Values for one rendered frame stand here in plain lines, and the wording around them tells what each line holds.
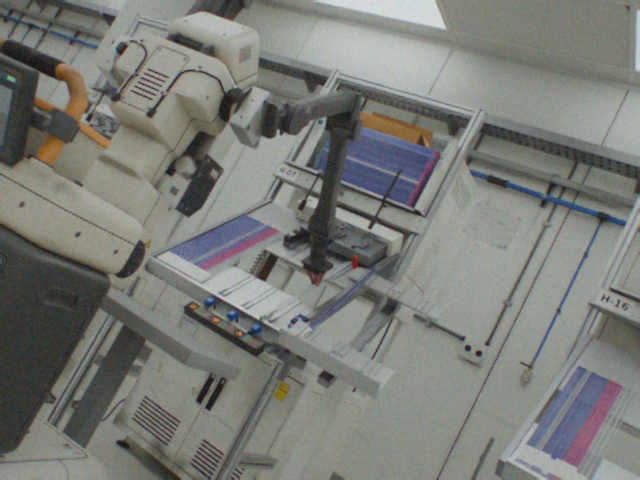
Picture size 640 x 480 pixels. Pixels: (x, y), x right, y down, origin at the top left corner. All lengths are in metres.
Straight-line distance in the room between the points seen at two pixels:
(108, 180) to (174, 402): 1.27
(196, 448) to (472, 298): 2.05
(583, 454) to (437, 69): 3.32
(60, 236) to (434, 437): 3.06
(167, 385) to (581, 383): 1.54
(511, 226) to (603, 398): 2.11
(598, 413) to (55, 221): 1.58
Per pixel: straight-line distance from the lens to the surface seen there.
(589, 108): 4.43
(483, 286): 4.04
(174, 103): 1.60
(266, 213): 2.87
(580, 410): 2.11
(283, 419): 2.45
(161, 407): 2.74
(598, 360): 2.33
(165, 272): 2.48
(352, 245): 2.55
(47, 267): 1.21
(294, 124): 1.70
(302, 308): 2.28
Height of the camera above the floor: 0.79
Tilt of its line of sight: 7 degrees up
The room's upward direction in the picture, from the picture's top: 28 degrees clockwise
